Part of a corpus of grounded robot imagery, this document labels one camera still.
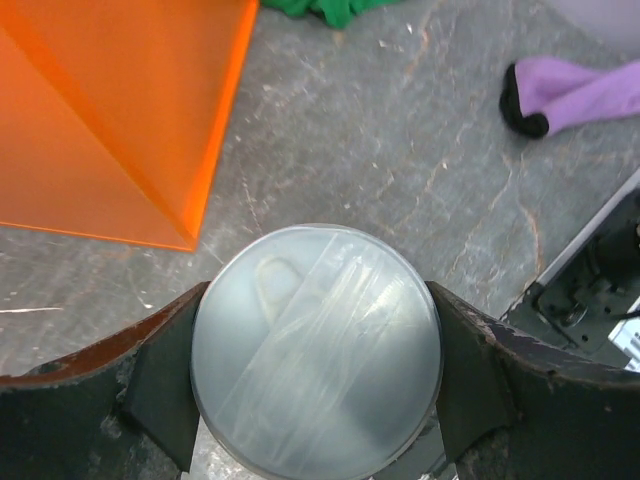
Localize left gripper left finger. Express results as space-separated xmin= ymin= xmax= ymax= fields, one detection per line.
xmin=1 ymin=283 xmax=207 ymax=479

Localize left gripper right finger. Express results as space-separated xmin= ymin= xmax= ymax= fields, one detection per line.
xmin=427 ymin=281 xmax=639 ymax=479

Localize green label noodle cup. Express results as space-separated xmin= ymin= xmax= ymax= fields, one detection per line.
xmin=191 ymin=224 xmax=443 ymax=479

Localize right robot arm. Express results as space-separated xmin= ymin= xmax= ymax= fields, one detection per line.
xmin=501 ymin=172 xmax=639 ymax=373

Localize orange wooden box cabinet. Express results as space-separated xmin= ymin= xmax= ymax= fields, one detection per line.
xmin=1 ymin=1 xmax=258 ymax=251

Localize purple cloth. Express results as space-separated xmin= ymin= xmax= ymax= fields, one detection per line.
xmin=499 ymin=56 xmax=639 ymax=139

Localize green cloth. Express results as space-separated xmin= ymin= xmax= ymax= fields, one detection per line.
xmin=261 ymin=0 xmax=397 ymax=29

